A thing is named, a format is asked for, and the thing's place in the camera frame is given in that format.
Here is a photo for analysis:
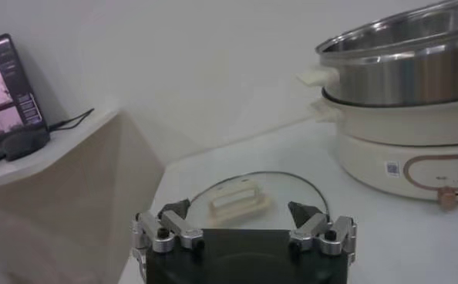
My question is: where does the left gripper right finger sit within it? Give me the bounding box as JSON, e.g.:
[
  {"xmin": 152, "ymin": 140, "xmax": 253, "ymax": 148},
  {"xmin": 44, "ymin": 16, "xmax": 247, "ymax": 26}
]
[{"xmin": 287, "ymin": 200, "xmax": 358, "ymax": 258}]

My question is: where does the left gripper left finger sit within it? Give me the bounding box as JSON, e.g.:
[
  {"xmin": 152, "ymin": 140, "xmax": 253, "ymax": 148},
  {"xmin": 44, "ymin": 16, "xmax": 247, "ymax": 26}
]
[{"xmin": 130, "ymin": 198, "xmax": 206, "ymax": 255}]

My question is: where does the glass lid with cream handle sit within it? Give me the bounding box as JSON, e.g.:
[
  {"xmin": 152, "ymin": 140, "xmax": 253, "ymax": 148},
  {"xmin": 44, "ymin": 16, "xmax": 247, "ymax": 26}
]
[{"xmin": 183, "ymin": 171, "xmax": 331, "ymax": 232}]

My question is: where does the stainless steel steamer basket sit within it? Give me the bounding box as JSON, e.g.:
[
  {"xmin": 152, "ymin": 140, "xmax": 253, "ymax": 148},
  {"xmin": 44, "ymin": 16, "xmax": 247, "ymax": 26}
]
[{"xmin": 296, "ymin": 0, "xmax": 458, "ymax": 108}]

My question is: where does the cream electric cooker base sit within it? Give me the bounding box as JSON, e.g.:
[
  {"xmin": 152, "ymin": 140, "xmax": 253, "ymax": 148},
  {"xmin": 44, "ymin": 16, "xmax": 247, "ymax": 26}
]
[{"xmin": 309, "ymin": 89, "xmax": 458, "ymax": 212}]

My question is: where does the white side table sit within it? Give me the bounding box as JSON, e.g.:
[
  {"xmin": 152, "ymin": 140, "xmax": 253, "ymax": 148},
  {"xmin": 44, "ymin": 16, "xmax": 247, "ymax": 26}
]
[{"xmin": 0, "ymin": 109, "xmax": 166, "ymax": 284}]

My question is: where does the black computer mouse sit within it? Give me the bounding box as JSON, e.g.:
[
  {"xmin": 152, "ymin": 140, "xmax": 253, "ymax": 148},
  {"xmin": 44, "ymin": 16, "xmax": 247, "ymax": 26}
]
[{"xmin": 1, "ymin": 126, "xmax": 52, "ymax": 162}]

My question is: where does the open black laptop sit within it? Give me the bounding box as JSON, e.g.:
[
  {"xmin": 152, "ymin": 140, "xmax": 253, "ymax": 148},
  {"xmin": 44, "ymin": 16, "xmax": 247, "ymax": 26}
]
[{"xmin": 0, "ymin": 33, "xmax": 49, "ymax": 171}]

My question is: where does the black laptop charger cable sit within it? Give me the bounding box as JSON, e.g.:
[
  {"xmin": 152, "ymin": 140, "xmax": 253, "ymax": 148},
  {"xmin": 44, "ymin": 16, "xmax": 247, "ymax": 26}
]
[{"xmin": 46, "ymin": 107, "xmax": 96, "ymax": 133}]

